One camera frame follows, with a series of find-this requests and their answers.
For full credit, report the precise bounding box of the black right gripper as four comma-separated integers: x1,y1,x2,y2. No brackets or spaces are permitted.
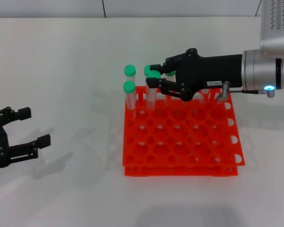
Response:
145,48,244,102

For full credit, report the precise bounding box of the orange test tube rack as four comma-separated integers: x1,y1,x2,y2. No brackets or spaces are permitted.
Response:
122,85,246,177

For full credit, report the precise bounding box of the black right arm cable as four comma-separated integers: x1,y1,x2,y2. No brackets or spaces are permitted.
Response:
217,80,276,103

